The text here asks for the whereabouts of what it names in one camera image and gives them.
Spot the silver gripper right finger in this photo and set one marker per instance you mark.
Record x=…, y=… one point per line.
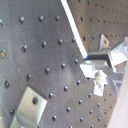
x=114, y=55

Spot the metal cable clip bracket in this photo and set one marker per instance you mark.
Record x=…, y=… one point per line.
x=30, y=110

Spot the small metal clip bracket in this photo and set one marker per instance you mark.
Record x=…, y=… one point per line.
x=103, y=42

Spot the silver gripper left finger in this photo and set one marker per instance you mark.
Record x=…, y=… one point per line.
x=102, y=75

